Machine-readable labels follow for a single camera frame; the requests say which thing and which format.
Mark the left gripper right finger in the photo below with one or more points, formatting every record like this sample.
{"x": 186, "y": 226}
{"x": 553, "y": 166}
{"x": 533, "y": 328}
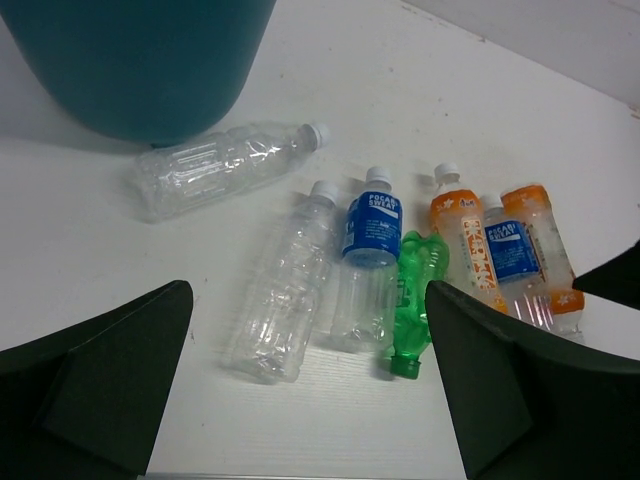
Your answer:
{"x": 527, "y": 404}

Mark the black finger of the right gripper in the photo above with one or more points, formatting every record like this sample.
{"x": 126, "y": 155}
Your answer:
{"x": 617, "y": 280}

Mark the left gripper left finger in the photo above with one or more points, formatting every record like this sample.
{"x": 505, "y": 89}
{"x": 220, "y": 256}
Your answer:
{"x": 87, "y": 401}

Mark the orange label bottle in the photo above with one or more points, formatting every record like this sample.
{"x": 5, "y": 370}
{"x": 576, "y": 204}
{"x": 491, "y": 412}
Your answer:
{"x": 457, "y": 215}
{"x": 531, "y": 205}

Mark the blue label bottle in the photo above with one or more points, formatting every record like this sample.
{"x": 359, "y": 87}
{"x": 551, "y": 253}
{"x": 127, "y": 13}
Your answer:
{"x": 518, "y": 271}
{"x": 364, "y": 315}

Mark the clear bottle near bin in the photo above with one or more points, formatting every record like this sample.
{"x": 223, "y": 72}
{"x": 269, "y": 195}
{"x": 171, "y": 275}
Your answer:
{"x": 177, "y": 179}

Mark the teal plastic bin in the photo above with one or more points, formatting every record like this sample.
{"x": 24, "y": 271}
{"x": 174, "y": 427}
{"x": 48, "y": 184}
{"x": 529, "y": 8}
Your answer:
{"x": 147, "y": 72}

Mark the crushed green bottle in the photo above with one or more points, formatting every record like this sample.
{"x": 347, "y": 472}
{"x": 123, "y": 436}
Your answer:
{"x": 422, "y": 259}

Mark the clear bottle white cap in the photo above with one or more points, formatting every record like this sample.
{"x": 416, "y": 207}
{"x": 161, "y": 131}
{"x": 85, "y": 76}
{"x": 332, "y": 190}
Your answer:
{"x": 285, "y": 294}

